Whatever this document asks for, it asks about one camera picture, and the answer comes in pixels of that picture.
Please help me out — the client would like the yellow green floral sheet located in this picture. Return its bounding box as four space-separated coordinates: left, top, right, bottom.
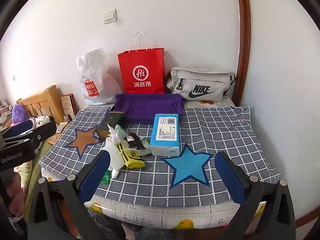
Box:
14 132 60 213

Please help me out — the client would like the patterned picture frame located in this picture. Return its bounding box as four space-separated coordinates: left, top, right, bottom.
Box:
60 94 77 122

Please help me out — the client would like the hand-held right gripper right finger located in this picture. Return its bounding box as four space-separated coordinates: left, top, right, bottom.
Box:
214 151 297 240

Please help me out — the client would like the dark box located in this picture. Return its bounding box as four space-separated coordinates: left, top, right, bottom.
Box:
96 111 125 142

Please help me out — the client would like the white light switch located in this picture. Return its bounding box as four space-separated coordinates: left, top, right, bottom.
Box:
102 9 117 24

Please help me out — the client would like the grey waist bag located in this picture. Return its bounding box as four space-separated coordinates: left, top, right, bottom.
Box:
165 67 237 102

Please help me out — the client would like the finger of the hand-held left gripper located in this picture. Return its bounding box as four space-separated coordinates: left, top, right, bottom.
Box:
29 121 57 146

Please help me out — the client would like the purple fabric storage bin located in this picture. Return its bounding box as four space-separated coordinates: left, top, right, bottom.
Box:
114 93 187 125

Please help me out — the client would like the blue tissue pack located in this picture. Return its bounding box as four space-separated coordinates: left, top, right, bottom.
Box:
149 113 181 157

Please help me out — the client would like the brown wooden door frame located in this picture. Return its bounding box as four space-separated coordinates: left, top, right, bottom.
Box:
232 0 252 105

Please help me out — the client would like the yellow mesh pad black strap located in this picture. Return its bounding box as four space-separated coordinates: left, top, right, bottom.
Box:
117 132 148 169

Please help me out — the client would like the person's left hand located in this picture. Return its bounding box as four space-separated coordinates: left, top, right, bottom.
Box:
5 172 27 218

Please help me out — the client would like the red paper bag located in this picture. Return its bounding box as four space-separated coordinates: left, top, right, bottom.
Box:
117 31 165 95

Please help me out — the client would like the white plush toy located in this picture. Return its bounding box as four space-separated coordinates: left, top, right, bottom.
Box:
104 124 127 179

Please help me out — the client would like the purple plush toy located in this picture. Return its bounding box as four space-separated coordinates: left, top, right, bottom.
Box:
11 104 27 125

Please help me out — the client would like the light green packet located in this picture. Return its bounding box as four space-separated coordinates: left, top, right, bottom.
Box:
114 126 132 140

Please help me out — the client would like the white sponge block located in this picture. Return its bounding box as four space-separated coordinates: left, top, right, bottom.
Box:
135 137 151 155

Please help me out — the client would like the grey checked blanket with stars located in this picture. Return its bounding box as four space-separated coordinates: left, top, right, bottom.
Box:
39 105 280 207

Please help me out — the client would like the duck print bedsheet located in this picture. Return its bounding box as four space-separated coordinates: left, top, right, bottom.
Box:
40 96 268 232

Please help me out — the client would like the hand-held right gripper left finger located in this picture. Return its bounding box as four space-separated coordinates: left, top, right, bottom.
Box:
29 150 112 240

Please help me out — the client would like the white plastic bag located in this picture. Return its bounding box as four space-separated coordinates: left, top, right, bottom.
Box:
76 47 123 105

